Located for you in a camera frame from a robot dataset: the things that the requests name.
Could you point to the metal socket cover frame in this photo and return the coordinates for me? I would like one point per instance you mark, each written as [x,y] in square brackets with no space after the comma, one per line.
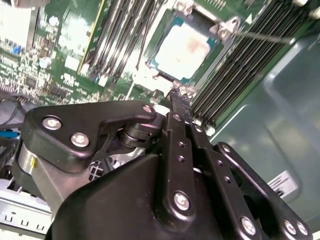
[143,77]

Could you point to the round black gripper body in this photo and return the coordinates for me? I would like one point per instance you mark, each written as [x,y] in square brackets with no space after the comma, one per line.
[112,207]

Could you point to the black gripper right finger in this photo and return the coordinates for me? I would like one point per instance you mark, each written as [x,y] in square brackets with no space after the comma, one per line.
[236,200]

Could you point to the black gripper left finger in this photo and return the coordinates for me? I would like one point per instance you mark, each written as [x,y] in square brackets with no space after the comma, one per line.
[105,112]

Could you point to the silver-topped CPU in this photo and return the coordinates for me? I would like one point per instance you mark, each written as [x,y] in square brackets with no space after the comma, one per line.
[182,47]

